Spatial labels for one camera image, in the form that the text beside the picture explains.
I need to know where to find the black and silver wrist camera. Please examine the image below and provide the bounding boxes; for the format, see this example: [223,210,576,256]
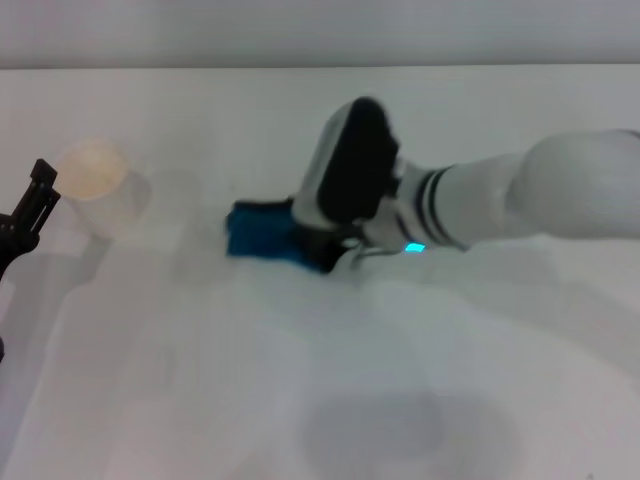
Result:
[292,95,404,230]

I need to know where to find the white paper cup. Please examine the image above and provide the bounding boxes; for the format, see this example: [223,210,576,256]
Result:
[53,139,151,241]

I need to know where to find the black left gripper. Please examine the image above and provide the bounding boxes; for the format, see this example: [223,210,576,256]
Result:
[0,158,63,282]

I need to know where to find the blue rag with black trim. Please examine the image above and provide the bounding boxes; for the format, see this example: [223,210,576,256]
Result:
[224,198,331,274]

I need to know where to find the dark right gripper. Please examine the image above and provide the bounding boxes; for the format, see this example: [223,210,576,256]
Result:
[299,227,366,275]

